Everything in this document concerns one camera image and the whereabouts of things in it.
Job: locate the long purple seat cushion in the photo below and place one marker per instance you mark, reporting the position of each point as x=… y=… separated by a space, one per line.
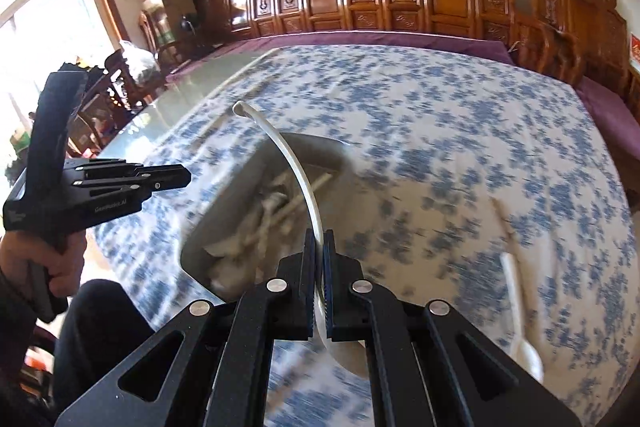
x=350 y=39

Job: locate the person's dark trouser leg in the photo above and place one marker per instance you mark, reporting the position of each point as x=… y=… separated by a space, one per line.
x=100 y=332

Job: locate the blue floral tablecloth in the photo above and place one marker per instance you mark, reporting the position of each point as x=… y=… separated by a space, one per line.
x=450 y=132

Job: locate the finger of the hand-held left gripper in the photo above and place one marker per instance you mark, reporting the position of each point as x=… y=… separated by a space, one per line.
x=110 y=168
x=165 y=179

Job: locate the white plastic spoon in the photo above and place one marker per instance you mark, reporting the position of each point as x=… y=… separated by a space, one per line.
x=530 y=352

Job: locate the wooden framed window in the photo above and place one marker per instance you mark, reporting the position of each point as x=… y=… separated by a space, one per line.
x=50 y=7

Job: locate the person's left forearm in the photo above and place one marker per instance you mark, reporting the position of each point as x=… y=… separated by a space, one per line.
x=15 y=332

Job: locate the white plastic bag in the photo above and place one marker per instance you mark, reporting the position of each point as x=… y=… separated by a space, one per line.
x=142 y=64

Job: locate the carved wooden armchair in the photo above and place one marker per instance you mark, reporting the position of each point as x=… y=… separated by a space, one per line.
x=540 y=47

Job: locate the dark wooden chair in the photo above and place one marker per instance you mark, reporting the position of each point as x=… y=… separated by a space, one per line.
x=117 y=97

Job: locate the person's left hand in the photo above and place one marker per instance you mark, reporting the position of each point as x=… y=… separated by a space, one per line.
x=60 y=269

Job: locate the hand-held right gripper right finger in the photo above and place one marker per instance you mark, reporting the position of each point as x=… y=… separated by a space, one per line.
x=330 y=277

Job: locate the large white ladle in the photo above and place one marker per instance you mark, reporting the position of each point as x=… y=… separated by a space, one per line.
x=293 y=162

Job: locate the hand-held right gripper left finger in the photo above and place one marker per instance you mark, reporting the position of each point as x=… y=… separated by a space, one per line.
x=302 y=287

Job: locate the red wall calendar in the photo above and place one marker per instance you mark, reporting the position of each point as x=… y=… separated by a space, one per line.
x=636 y=49

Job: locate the grey utensil container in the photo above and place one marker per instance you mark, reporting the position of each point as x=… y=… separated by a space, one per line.
x=320 y=152

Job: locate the brown cardboard box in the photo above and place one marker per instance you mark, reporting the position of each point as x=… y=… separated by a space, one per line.
x=180 y=14

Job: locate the short carved wooden bench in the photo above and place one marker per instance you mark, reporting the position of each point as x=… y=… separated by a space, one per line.
x=580 y=7

